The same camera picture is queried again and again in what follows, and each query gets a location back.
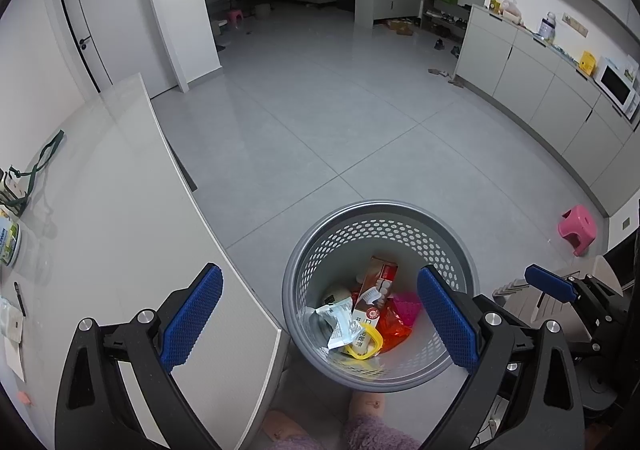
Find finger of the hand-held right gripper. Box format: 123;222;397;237
524;265;583;303

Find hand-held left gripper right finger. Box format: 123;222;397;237
416;265;586;450

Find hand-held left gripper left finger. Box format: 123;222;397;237
54;264;223;450

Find pink plastic shuttlecock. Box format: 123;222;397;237
392;291;423;328

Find red plastic bag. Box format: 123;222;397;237
350;290;413;348

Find yellow plastic ring lid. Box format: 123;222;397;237
342;327;385;360

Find red white toothpaste box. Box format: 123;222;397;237
350;256;401;353

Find grey perforated waste basket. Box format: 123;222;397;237
281;200;481;391

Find clear plastic wrapper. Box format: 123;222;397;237
315;296;366;350

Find beige plush keychain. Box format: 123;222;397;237
322;282;353;308

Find pink fuzzy slipper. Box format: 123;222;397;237
264;410;308;442
349;391;388;426

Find purple fuzzy pants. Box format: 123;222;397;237
274;414;422;450

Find white tissue pack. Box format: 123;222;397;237
0;297;25;343

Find white paper sheet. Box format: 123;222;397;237
2;335;26;381

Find white milk powder can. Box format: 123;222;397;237
0;210;23;267

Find white microwave oven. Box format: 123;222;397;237
593;57;640;121

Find white sideboard cabinet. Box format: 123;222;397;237
452;4;640;215

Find grey shoe rack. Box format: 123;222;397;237
420;0;471;38

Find white door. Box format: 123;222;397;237
55;0;166;95

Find green white bottle with strap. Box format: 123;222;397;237
0;130;66;218

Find beige wall socket strip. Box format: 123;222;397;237
562;12;589;36

